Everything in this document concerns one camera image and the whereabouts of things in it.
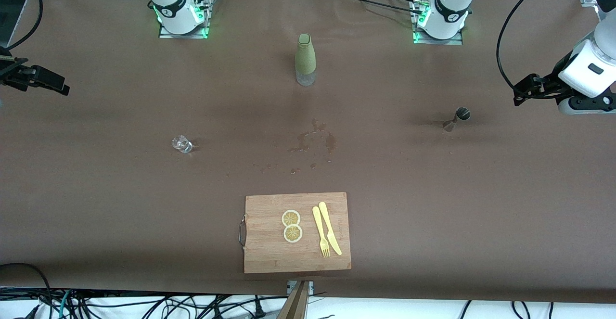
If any steel jigger measuring cup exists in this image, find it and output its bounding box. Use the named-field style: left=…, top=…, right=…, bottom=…
left=442, top=107, right=472, bottom=132

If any clear glass beaker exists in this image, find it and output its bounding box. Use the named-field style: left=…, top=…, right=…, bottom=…
left=171, top=135, right=193, bottom=154

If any brown table cover sheet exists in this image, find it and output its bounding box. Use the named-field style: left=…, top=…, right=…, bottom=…
left=0, top=0, right=616, bottom=305

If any green sleeved clear bottle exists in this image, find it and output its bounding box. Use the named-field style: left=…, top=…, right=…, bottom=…
left=295, top=33, right=317, bottom=87

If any yellow plastic knife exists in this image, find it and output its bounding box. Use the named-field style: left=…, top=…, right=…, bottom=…
left=318, top=202, right=343, bottom=256

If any yellow plastic fork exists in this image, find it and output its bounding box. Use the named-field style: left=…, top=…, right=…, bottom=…
left=312, top=206, right=331, bottom=258

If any wooden cutting board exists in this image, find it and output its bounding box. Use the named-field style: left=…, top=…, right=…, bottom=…
left=238, top=192, right=352, bottom=275

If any wooden beam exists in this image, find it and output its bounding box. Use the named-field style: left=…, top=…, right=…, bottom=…
left=277, top=281, right=311, bottom=319

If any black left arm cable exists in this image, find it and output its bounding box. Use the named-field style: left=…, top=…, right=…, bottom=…
left=496, top=0, right=561, bottom=91

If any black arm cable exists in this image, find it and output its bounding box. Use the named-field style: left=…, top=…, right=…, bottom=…
left=496, top=0, right=561, bottom=91
left=0, top=0, right=45, bottom=52

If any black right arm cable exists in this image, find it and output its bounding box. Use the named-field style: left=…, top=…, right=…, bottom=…
left=0, top=0, right=45, bottom=52

